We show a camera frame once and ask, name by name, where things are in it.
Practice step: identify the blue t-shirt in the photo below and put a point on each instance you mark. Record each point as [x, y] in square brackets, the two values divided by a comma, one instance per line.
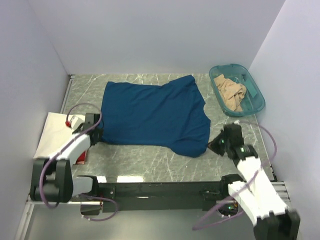
[169, 115]

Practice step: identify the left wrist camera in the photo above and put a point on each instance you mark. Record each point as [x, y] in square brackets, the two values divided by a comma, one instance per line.
[74, 121]

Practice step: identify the white folded t-shirt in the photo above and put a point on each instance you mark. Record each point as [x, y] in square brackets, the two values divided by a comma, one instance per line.
[54, 135]

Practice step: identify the red folded t-shirt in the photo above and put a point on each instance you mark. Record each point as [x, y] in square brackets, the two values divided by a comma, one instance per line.
[81, 160]

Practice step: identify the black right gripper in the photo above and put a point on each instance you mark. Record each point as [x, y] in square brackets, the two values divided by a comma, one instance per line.
[213, 144]

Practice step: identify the teal plastic bin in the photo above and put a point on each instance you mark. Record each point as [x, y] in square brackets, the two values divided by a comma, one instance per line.
[253, 102]

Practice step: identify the black base beam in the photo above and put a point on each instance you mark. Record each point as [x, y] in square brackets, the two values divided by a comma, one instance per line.
[143, 196]

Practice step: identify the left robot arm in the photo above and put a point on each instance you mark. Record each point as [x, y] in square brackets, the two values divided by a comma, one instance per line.
[52, 181]

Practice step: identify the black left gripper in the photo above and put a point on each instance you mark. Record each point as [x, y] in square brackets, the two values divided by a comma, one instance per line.
[100, 131]

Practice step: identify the beige garment in bin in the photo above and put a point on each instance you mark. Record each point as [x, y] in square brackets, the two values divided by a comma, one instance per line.
[232, 93]

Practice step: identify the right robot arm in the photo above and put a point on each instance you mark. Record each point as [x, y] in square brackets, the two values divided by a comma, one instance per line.
[271, 217]

